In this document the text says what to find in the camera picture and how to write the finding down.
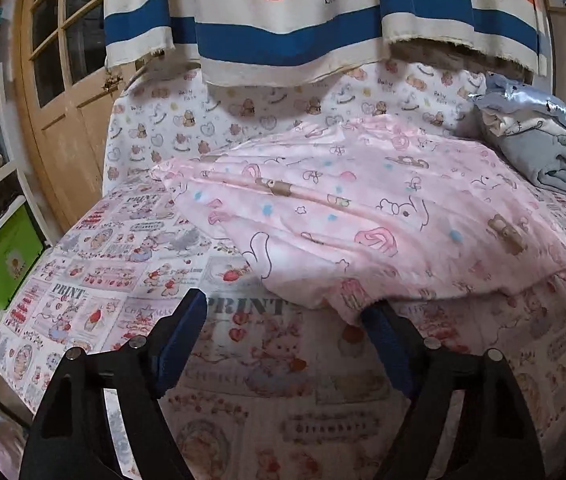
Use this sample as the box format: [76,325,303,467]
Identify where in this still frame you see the grey folded blanket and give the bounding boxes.
[500,125,566,206]

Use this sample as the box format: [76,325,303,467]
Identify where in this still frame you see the pink printed pants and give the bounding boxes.
[152,115,566,326]

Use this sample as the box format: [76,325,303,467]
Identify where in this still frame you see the patchwork printed bed sheet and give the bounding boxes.
[0,175,566,480]

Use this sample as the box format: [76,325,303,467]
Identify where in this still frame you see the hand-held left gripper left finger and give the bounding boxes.
[18,287,209,480]

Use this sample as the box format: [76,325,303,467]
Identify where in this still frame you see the striped curtain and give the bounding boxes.
[103,0,548,88]

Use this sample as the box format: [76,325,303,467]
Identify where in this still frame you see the wooden glass-pane door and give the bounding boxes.
[10,0,139,246]

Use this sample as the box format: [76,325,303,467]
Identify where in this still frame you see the blue satin blanket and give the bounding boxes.
[474,72,566,156]

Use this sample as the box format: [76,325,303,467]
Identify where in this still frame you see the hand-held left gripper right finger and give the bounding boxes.
[359,300,546,480]

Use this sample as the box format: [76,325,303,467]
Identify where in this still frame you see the green storage bin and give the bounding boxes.
[0,205,46,311]

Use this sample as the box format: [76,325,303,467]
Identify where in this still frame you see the white bear-print sheet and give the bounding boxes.
[102,57,486,196]

